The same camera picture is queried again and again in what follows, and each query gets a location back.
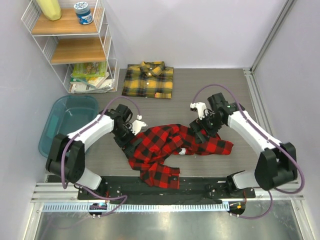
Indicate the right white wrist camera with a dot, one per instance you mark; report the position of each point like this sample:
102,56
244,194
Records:
198,107

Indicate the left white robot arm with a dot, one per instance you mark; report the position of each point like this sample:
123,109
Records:
66,158

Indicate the white slotted cable duct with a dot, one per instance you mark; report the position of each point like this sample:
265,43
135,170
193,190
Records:
95,207

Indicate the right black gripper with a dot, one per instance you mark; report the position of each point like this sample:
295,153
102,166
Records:
197,125

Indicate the blue white jar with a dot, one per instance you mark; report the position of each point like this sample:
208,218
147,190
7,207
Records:
83,13

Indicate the white wire wooden shelf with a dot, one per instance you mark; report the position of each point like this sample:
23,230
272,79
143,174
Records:
65,42

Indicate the stack of books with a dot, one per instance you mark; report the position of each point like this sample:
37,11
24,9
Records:
91,77

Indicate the teal plastic bin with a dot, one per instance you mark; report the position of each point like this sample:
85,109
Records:
68,114

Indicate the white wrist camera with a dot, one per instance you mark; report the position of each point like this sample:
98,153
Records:
198,107
138,125

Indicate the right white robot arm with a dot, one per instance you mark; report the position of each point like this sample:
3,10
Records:
276,160

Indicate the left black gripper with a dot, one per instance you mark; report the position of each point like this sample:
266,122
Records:
128,149

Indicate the folded yellow plaid shirt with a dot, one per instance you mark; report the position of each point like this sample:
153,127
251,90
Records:
149,80

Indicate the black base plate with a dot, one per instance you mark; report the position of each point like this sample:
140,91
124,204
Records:
191,191

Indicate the yellow bottle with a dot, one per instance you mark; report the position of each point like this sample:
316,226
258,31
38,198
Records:
51,9

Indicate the red black plaid shirt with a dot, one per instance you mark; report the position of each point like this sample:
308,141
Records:
160,142

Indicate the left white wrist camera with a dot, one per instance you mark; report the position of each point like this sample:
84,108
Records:
138,125

